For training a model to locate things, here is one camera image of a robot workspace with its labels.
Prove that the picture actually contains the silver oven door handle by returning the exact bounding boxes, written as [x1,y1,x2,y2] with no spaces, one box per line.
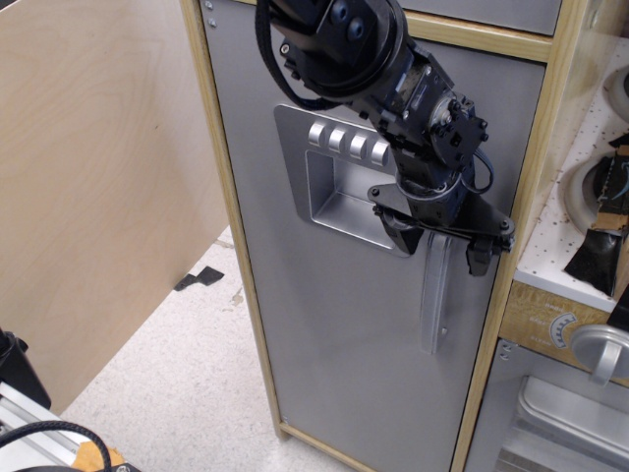
[517,377,628,462]

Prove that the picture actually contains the silver freezer door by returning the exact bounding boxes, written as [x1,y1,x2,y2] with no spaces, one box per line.
[399,0,561,35]

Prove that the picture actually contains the orange tape piece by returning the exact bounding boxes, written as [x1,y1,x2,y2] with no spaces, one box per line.
[72,442,126,471]

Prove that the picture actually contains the white speckled countertop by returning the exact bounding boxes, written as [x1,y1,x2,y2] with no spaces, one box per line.
[514,37,628,313]

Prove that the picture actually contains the black box at left edge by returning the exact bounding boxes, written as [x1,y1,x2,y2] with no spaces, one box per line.
[1,330,51,409]

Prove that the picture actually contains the silver fridge door handle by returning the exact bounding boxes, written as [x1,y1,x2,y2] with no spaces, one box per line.
[420,232,453,355]

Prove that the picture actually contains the silver oven door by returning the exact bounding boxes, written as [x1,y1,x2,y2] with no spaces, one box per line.
[465,339,628,471]

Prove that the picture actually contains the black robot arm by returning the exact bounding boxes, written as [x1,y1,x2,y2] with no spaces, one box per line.
[255,1,515,276]

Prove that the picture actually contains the silver oven knob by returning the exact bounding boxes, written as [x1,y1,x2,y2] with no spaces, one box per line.
[570,324,628,386]

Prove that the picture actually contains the black tape scrap on floor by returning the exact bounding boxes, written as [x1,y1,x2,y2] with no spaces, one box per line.
[174,266,224,292]

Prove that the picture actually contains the plywood side board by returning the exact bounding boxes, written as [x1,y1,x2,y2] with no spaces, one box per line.
[1,1,227,413]

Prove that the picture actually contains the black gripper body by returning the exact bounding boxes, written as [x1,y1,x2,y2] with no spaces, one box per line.
[368,176,515,252]

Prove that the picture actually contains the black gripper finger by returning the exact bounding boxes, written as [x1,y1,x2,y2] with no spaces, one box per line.
[379,208,424,255]
[466,237,501,276]

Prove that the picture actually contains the black braided cable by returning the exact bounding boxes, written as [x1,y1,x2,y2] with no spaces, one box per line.
[0,420,112,472]

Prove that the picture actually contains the silver ice dispenser panel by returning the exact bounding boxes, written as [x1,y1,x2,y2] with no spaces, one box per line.
[273,104,404,257]

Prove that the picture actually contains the wooden toy kitchen cabinet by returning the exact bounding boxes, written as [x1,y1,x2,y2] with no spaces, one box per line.
[182,1,628,471]

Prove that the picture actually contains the silver fridge door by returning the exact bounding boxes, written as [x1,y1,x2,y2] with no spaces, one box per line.
[200,0,547,472]

